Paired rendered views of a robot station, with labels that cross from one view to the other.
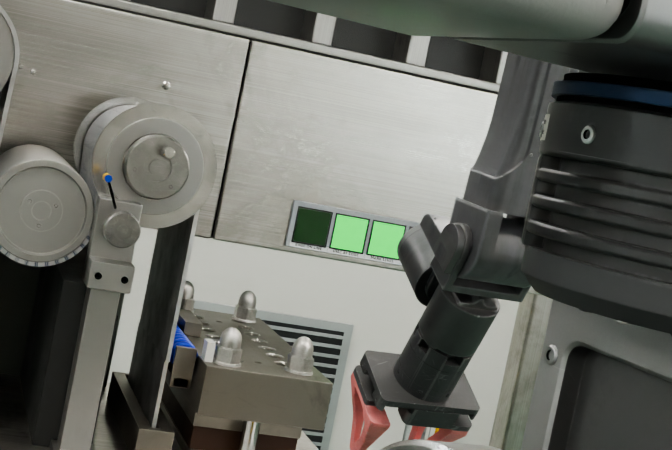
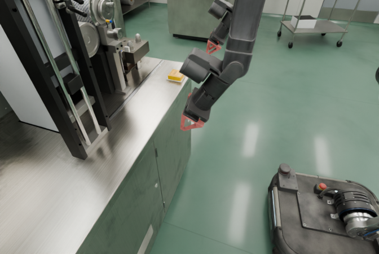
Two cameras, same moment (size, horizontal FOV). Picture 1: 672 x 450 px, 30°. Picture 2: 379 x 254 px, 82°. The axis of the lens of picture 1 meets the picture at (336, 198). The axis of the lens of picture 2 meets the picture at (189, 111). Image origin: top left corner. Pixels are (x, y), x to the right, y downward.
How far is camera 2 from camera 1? 102 cm
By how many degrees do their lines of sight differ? 61
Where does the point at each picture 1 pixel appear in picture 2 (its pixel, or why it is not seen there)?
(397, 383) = (220, 38)
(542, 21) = not seen: outside the picture
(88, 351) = (118, 67)
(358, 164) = not seen: outside the picture
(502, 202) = not seen: outside the picture
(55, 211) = (90, 38)
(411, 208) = not seen: outside the picture
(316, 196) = not seen: outside the picture
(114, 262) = (116, 42)
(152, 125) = not seen: outside the picture
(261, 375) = (140, 47)
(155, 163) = (106, 9)
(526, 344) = (117, 5)
